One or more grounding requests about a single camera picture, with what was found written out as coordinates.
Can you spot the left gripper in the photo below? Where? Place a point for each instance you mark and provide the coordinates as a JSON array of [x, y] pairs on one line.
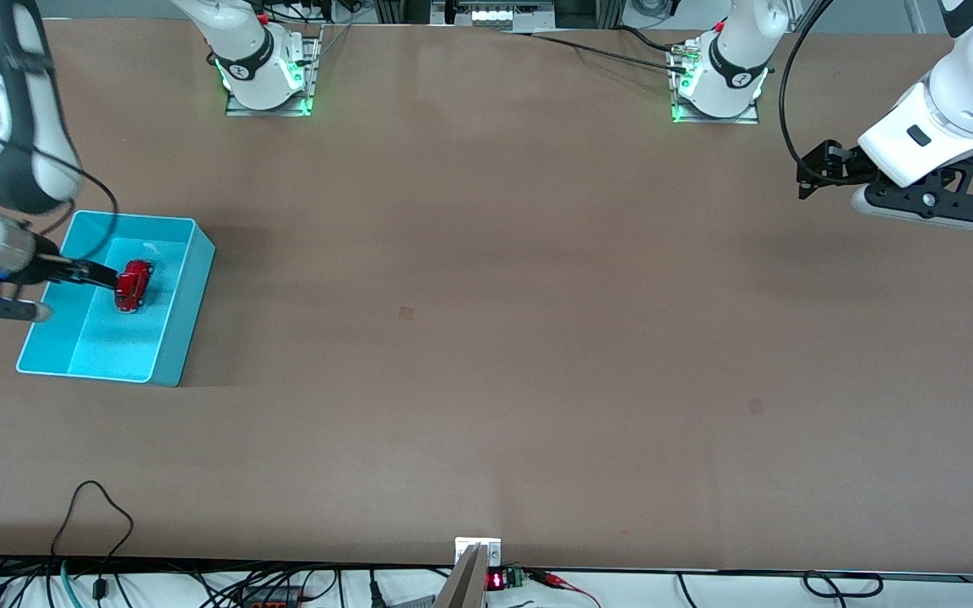
[[846, 164]]

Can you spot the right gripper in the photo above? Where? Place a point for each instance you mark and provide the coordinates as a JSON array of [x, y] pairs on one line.
[[49, 266]]

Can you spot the red beetle toy car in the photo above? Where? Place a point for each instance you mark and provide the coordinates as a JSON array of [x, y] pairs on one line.
[[133, 287]]

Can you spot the blue plastic box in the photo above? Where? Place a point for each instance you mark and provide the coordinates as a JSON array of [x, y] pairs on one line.
[[115, 346]]

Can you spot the metal device with lights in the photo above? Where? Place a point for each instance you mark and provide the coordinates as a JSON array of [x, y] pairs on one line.
[[495, 14]]

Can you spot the black power strip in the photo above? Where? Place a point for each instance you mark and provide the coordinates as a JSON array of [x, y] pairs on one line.
[[271, 598]]

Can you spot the red digit display module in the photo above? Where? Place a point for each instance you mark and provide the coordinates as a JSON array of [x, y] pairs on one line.
[[496, 580]]

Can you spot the green terminal block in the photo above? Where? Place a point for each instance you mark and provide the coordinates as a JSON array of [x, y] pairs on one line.
[[515, 578]]

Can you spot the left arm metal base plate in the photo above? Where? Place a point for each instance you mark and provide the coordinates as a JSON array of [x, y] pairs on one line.
[[744, 119]]

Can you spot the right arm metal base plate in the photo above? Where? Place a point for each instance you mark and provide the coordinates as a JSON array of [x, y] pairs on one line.
[[237, 108]]

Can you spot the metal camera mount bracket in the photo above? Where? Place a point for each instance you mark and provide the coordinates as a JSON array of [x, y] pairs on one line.
[[474, 574]]

